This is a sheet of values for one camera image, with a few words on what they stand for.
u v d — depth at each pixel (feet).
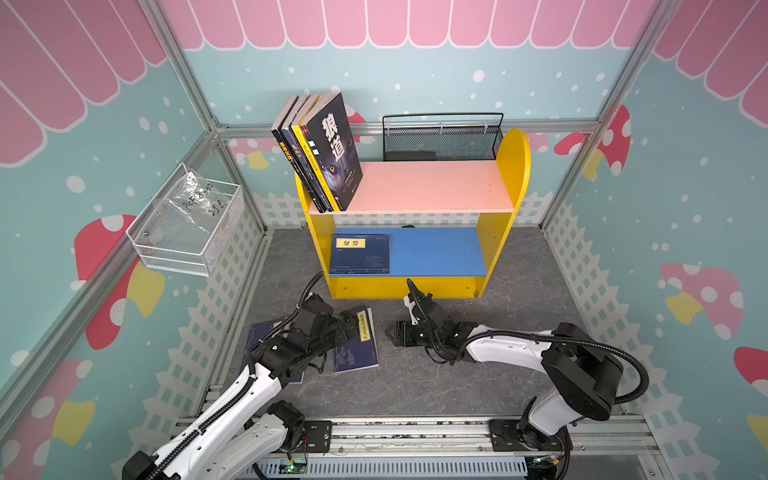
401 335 2.48
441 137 2.98
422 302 2.34
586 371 1.47
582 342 1.44
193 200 2.39
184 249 2.00
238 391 1.55
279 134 1.76
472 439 2.49
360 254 3.02
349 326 2.33
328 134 1.99
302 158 1.91
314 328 1.87
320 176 2.02
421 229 4.09
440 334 2.16
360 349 2.90
